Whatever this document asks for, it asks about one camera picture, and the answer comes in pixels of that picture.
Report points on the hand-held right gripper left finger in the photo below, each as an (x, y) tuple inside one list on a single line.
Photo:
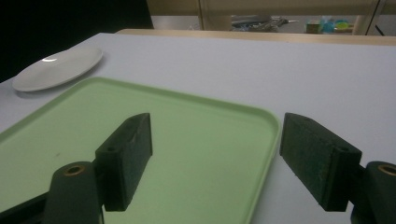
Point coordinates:
[(124, 165)]

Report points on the wooden shelf unit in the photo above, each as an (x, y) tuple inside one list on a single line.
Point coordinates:
[(280, 12)]

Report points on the white round plate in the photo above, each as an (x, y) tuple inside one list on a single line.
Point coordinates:
[(57, 69)]

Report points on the colourful plastic toys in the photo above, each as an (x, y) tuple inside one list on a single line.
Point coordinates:
[(330, 25)]

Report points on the light green plastic tray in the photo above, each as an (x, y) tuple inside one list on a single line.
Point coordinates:
[(193, 140)]

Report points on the pile of metal utensils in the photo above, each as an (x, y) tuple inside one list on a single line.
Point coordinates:
[(263, 23)]

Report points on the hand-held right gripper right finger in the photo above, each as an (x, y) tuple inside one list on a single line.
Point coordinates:
[(314, 158)]

